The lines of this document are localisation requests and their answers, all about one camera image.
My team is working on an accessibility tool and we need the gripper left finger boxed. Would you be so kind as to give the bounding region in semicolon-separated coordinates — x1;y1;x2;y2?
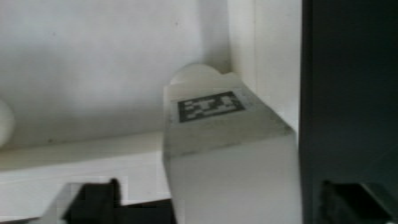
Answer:
42;178;130;224

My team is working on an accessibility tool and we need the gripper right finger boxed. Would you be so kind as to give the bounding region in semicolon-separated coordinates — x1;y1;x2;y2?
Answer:
319;181;398;224

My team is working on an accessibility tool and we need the white square tabletop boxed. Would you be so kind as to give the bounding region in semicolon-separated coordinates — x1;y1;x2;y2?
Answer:
0;0;303;224

